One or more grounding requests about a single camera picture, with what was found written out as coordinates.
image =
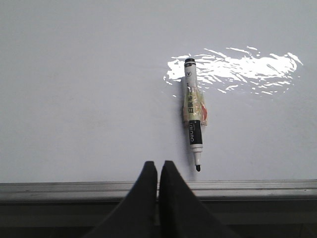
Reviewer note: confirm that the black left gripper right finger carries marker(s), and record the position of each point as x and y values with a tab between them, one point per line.
181	213

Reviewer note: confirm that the taped black whiteboard marker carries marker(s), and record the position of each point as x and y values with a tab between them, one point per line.
194	111

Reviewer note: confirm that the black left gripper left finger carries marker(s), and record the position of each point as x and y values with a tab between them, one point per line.
134	216

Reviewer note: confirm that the white whiteboard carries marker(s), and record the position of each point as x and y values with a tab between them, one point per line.
91	89

